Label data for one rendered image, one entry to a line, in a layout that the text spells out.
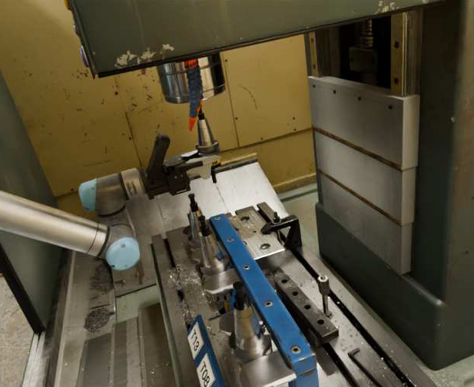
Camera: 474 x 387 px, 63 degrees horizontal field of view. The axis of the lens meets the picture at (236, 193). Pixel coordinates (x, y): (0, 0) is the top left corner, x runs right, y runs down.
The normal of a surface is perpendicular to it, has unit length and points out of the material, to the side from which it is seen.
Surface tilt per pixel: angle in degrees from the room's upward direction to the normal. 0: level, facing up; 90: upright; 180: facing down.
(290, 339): 0
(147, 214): 24
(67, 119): 90
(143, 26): 90
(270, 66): 90
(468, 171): 90
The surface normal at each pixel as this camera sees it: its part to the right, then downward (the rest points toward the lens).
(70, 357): 0.11, -0.93
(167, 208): -0.03, -0.64
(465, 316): 0.30, 0.37
